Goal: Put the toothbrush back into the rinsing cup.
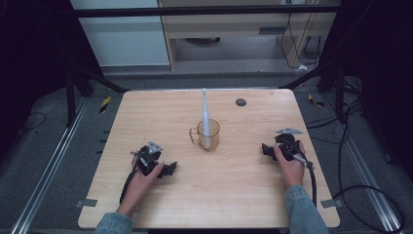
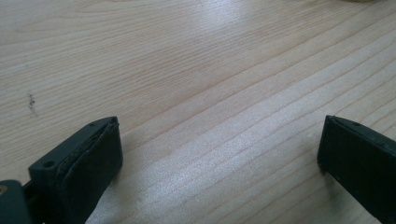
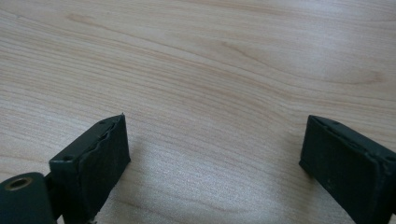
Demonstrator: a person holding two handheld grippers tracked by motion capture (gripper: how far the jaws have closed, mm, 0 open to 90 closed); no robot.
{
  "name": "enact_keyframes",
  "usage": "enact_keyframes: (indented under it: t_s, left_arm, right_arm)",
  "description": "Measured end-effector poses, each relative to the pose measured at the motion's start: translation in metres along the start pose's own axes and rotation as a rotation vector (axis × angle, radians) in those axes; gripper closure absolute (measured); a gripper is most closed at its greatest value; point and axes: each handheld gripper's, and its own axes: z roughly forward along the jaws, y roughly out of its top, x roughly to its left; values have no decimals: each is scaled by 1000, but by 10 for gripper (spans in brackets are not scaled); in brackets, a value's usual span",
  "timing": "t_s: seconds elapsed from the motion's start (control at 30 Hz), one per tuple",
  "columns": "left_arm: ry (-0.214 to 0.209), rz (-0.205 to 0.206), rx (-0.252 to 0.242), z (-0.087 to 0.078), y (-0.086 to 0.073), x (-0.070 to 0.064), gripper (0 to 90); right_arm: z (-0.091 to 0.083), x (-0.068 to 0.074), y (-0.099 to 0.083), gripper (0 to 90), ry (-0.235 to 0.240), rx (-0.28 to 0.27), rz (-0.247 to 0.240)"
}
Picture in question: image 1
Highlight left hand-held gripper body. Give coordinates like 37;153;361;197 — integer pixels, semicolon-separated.
131;140;165;178

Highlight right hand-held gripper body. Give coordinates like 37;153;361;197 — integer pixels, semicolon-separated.
274;127;306;163

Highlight amber transparent cup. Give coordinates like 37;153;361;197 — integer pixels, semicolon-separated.
188;118;221;153

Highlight white electric toothbrush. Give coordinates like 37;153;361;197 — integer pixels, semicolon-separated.
201;87;212;148

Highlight person's left hand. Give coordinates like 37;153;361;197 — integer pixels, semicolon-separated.
125;155;166;204

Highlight person's right hand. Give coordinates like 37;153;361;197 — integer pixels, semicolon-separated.
273;140;308;189

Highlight black yellow striped tape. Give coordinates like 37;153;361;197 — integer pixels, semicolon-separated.
98;96;112;114
307;93;325;108

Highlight black metal stand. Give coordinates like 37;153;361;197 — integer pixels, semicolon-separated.
62;59;131;129
279;57;361;125

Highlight dark curtain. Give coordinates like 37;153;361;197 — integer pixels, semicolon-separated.
0;0;104;160
319;0;413;183

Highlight white cabinet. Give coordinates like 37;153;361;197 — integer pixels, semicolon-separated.
68;0;171;68

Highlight light wooden desk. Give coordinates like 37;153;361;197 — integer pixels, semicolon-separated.
157;0;340;71

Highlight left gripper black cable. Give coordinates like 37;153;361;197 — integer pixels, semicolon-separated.
118;160;141;205

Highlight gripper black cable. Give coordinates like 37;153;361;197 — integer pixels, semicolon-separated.
118;160;141;205
291;152;319;209

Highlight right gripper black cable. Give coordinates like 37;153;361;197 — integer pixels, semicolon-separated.
291;152;319;209

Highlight grey table corner bracket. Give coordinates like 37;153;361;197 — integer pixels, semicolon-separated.
75;198;98;209
319;198;344;210

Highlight aluminium floor rail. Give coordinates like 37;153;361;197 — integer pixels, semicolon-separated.
320;92;405;234
9;97;91;234

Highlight black hanging cables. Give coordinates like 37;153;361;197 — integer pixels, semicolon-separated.
280;0;323;70

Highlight thick black floor cable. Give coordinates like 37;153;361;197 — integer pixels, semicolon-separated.
331;97;406;234

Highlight thin black floor cable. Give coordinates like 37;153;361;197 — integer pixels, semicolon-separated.
18;111;47;135

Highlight black horizontal frame bar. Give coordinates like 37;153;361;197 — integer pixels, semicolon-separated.
69;4;342;19

